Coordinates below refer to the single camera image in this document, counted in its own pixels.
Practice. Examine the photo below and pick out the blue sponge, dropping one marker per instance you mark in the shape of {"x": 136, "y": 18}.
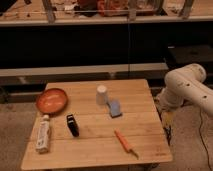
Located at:
{"x": 114, "y": 108}

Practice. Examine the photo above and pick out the orange object on shelf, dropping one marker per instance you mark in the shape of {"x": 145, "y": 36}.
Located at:
{"x": 112, "y": 7}

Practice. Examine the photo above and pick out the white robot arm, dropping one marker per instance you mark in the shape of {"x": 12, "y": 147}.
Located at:
{"x": 185, "y": 83}

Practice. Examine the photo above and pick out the white plastic bottle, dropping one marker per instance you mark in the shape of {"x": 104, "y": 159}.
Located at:
{"x": 42, "y": 143}

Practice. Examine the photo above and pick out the wooden table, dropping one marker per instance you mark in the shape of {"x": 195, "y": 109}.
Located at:
{"x": 97, "y": 144}

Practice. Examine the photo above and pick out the black box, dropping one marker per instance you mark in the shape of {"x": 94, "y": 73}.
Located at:
{"x": 180, "y": 56}

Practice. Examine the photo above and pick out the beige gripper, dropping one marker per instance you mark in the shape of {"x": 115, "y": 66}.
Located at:
{"x": 167, "y": 124}

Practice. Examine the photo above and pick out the white ceramic cup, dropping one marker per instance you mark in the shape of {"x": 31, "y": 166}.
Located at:
{"x": 101, "y": 95}

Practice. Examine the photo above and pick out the orange bowl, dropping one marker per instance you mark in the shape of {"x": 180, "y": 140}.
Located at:
{"x": 51, "y": 101}

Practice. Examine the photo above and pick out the orange handled tool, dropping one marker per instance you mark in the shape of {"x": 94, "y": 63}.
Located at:
{"x": 126, "y": 145}

